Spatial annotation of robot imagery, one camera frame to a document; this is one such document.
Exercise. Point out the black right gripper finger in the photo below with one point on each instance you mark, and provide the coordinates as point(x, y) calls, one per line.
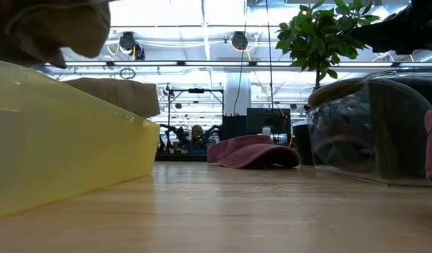
point(377, 33)

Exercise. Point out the beige cap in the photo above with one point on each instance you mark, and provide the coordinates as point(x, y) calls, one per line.
point(43, 28)
point(121, 95)

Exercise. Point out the black background robot arm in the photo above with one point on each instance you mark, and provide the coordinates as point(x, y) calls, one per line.
point(177, 135)
point(212, 133)

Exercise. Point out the green potted plant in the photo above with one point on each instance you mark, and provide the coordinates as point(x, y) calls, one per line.
point(317, 38)

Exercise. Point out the clear plastic bin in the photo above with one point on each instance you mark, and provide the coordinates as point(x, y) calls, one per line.
point(377, 168)

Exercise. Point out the black monitor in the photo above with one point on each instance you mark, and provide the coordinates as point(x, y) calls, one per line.
point(268, 119)

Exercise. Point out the black box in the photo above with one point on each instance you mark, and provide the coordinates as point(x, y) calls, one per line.
point(233, 126)

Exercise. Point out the person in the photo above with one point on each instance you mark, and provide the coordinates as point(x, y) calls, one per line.
point(197, 135)

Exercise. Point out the yellow plastic bin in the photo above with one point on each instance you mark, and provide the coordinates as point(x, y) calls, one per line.
point(61, 140)

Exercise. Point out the black metal stand frame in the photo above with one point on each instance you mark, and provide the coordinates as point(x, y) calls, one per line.
point(196, 91)

